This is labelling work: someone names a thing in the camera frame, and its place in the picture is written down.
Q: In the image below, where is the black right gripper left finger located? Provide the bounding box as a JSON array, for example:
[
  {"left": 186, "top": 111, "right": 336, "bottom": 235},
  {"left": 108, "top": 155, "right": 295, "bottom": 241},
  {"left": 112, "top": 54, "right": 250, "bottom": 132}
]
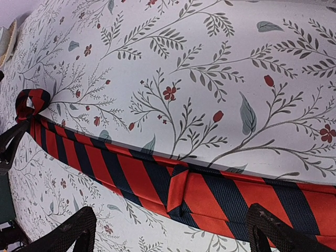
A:
[{"left": 21, "top": 206, "right": 97, "bottom": 252}]

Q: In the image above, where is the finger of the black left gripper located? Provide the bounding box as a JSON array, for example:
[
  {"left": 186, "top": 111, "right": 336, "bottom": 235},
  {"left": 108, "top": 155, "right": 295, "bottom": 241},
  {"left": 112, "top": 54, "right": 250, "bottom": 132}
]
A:
[{"left": 1, "top": 122, "right": 29, "bottom": 162}]

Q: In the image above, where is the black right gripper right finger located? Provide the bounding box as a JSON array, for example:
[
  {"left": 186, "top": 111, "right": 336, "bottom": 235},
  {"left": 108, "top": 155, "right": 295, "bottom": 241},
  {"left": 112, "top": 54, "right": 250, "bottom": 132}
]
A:
[{"left": 246, "top": 203, "right": 333, "bottom": 252}]

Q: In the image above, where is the red black striped tie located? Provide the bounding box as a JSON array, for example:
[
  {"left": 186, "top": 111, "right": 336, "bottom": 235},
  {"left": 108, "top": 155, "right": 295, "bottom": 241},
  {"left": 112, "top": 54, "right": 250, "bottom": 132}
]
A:
[{"left": 15, "top": 89, "right": 335, "bottom": 251}]

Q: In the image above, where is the dark green divided organizer box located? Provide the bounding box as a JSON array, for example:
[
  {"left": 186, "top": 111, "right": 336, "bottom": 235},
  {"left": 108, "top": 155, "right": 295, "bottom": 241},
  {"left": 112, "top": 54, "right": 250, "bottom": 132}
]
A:
[{"left": 0, "top": 174, "right": 16, "bottom": 224}]

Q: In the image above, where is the yellow woven coaster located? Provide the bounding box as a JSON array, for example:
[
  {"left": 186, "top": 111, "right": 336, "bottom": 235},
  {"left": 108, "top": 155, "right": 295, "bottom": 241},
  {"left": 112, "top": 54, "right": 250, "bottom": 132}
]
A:
[{"left": 1, "top": 19, "right": 18, "bottom": 68}]

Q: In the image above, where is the light blue bowl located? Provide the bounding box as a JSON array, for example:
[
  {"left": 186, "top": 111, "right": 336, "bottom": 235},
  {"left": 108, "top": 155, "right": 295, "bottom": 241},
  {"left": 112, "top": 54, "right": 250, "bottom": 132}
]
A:
[{"left": 0, "top": 27, "right": 11, "bottom": 57}]

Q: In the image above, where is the floral patterned table mat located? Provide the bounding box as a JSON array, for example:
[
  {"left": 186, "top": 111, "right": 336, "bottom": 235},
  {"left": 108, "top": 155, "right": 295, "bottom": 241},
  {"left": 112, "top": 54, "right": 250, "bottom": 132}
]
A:
[{"left": 1, "top": 1, "right": 335, "bottom": 251}]

